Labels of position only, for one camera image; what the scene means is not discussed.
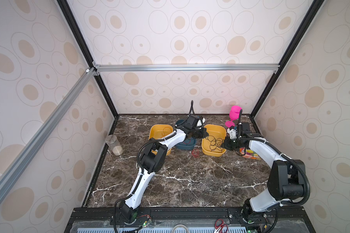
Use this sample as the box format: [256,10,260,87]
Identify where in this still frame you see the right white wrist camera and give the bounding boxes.
[227,126,237,140]

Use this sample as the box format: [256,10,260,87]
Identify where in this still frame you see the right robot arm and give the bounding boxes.
[221,106,311,223]

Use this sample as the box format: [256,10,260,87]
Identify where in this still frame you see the right yellow plastic bin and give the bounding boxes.
[201,124,227,157]

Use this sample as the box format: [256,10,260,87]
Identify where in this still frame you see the colourful snack bag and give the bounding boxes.
[239,148,261,160]

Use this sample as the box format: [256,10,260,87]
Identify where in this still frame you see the black cable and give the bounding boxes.
[205,134,226,153]

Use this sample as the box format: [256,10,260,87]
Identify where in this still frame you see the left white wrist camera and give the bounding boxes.
[196,116,206,127]

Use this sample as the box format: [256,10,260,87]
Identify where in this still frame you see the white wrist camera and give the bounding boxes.
[227,126,237,140]
[196,116,206,127]

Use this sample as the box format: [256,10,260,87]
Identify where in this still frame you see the red handled scissors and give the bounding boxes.
[214,219,228,233]

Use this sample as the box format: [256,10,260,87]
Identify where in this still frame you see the left yellow plastic bin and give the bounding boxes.
[149,124,174,139]

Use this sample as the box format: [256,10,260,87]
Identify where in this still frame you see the horizontal aluminium rail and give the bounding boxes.
[95,63,280,73]

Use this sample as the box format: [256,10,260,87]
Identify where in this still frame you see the clear jar with white powder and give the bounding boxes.
[105,135,123,156]

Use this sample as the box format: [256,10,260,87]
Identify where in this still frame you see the teal plastic bin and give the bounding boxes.
[175,119,196,150]

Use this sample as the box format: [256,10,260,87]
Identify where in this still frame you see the diagonal aluminium rail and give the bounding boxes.
[0,67,97,204]

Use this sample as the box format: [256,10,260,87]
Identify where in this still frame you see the pink plastic goblet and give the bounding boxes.
[225,105,243,128]

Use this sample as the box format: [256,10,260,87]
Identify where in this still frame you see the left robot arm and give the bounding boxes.
[113,101,209,233]

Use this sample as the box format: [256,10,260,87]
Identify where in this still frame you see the yellow plastic bin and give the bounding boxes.
[201,124,227,157]
[149,124,174,139]

